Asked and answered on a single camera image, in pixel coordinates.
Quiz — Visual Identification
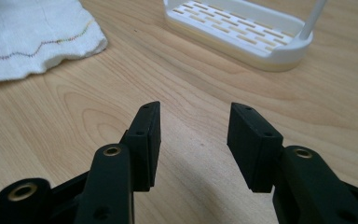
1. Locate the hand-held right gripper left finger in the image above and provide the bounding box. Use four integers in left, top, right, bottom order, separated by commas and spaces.
74, 101, 162, 224

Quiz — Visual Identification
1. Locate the white cloth with stitched lines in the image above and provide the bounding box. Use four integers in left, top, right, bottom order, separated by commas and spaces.
0, 0, 109, 86

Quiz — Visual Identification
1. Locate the white slotted drain rack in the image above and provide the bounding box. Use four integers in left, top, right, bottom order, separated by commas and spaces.
162, 0, 328, 73

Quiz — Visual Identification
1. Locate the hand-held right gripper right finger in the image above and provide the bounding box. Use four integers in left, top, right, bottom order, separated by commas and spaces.
227, 102, 358, 224

